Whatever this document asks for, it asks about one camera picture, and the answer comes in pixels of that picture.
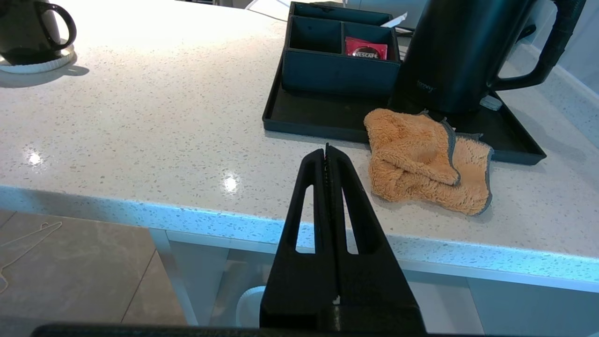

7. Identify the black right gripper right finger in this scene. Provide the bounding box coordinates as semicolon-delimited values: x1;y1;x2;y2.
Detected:
325;143;426;330

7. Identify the white round bin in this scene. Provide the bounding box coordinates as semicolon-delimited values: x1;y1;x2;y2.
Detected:
235;286;267;328

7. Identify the red coffee sachet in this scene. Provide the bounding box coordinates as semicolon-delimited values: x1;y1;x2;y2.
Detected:
345;37;389;60

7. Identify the wire clothes hanger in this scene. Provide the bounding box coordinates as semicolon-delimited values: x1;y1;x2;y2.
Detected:
0;221;63;294

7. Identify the black serving tray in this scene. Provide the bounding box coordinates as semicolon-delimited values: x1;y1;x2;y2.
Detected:
262;61;547;166

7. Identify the black organizer box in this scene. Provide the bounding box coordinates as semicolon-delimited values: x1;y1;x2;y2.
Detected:
281;1;402;98

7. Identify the orange cloth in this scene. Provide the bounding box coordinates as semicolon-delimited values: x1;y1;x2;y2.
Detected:
364;109;495;217

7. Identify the white sachet stick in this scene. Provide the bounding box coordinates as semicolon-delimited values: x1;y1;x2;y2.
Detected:
380;12;409;28

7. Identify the black electric kettle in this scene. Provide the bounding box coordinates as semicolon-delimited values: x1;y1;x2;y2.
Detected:
388;0;588;115

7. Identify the white round coaster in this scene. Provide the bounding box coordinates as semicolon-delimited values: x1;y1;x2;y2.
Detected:
0;44;77;74

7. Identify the black ceramic mug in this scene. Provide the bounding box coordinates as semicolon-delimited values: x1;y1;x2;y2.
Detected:
0;0;77;66

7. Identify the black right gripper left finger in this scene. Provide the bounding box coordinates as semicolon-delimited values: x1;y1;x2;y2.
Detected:
260;149;338;329

